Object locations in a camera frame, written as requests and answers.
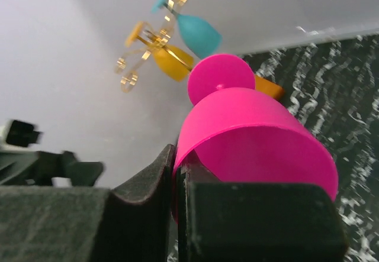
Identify orange-yellow wine glass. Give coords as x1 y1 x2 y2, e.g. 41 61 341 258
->
125 21 194 82

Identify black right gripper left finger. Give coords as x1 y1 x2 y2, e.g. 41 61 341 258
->
1 145 175 261

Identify wooden rack base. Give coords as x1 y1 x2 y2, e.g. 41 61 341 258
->
255 75 285 101

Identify pink wine glass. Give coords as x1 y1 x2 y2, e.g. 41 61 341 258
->
171 53 339 224

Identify gold wire wine glass rack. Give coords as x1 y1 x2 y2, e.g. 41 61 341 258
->
115 0 194 93

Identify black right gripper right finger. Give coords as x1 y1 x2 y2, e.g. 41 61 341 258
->
176 152 349 261

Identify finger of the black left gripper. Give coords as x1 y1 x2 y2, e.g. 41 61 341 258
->
1 151 104 186

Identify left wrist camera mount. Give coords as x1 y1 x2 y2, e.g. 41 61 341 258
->
1 119 43 151

